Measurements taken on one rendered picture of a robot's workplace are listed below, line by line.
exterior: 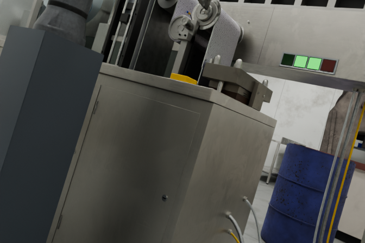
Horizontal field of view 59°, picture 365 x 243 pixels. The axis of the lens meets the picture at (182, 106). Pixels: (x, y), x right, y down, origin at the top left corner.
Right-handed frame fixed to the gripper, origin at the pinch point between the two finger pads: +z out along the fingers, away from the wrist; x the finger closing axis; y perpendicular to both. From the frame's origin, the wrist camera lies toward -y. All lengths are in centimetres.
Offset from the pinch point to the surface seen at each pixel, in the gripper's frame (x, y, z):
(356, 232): -61, 97, 288
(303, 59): -35, 19, 32
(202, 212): -30, -64, 44
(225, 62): -4.4, 1.8, 28.2
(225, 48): -4.4, 3.8, 21.4
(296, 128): 135, 440, 525
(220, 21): -4.4, 3.4, 7.7
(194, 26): 3.1, -5.7, 6.0
